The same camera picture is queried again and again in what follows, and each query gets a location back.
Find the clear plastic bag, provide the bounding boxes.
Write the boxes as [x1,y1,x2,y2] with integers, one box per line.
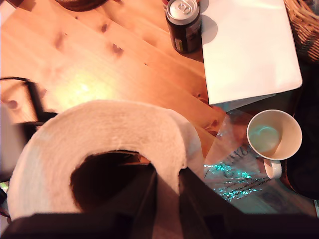
[203,109,315,215]

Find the black zip pouch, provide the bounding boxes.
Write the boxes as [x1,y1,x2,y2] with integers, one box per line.
[281,59,319,200]

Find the white mug red print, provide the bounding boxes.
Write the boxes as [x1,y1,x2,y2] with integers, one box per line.
[246,109,303,180]

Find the wicker basket with handle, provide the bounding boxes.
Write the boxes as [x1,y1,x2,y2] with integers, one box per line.
[284,0,319,64]

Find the white paper towel roll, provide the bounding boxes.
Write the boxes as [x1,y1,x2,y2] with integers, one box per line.
[6,99,206,239]

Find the small dark pan black handle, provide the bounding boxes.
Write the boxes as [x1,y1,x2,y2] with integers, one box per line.
[53,0,110,12]

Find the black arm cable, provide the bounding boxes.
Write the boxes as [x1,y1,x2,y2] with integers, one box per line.
[0,76,29,83]

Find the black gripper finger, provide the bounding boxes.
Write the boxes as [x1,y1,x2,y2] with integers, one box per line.
[84,166,158,239]
[179,168,244,239]

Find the black Pepsi Max can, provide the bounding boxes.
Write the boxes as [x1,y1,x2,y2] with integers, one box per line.
[165,0,202,54]

